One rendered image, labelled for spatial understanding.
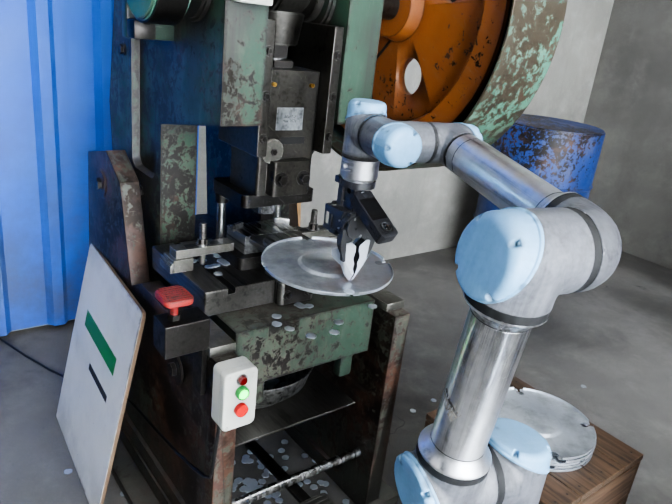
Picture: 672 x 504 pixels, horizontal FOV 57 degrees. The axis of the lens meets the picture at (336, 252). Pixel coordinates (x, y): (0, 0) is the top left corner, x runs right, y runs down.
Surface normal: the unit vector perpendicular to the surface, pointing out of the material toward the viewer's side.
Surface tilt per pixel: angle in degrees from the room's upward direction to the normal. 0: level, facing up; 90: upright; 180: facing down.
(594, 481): 0
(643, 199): 90
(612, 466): 0
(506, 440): 8
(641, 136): 90
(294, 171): 90
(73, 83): 90
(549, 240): 53
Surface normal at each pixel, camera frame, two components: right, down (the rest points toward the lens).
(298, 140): 0.60, 0.35
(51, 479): 0.11, -0.93
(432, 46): -0.79, 0.14
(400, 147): 0.40, 0.37
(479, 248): -0.88, -0.06
